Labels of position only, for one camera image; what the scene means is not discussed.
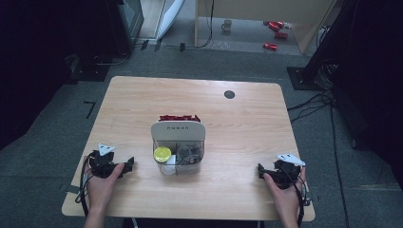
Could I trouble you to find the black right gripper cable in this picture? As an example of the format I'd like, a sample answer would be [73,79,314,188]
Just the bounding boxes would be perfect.
[281,165,314,228]

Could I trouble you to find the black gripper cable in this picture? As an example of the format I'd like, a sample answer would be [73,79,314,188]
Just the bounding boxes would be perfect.
[75,151,100,219]
[281,165,314,228]

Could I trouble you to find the person's right hand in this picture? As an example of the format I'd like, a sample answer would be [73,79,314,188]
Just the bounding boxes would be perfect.
[262,166,308,224]

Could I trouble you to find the black cabinet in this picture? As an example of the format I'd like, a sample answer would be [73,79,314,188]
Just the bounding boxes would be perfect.
[65,0,145,84]

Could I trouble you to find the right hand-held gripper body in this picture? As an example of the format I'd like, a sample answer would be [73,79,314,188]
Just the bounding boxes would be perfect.
[269,153,307,191]

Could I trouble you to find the clear organizer box white lid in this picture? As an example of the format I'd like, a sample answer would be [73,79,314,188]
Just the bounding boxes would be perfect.
[150,120,206,176]

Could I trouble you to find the white small container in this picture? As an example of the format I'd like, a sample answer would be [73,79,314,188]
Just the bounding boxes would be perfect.
[162,155,178,176]

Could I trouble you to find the person's left hand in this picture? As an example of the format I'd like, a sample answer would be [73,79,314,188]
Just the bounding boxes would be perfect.
[85,162,126,217]

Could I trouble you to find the dark small parts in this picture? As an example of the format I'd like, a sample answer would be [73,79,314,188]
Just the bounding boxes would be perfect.
[176,142,203,166]

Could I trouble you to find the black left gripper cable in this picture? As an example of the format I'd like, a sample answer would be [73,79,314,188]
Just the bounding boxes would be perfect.
[75,151,100,219]

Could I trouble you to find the white board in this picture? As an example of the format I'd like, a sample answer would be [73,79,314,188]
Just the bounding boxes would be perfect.
[155,0,186,41]

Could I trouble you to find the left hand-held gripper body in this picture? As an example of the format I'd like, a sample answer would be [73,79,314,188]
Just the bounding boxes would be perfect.
[87,142,126,180]

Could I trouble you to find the row of red packets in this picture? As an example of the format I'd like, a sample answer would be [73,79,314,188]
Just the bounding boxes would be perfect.
[158,114,202,124]

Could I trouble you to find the black floor cables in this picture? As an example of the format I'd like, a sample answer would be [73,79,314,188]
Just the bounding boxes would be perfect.
[286,60,351,228]

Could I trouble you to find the yellow lidded jar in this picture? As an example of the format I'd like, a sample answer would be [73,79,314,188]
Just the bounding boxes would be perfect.
[153,145,173,165]

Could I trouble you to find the black stand base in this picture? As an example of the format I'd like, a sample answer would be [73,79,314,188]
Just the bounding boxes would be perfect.
[286,66,325,92]

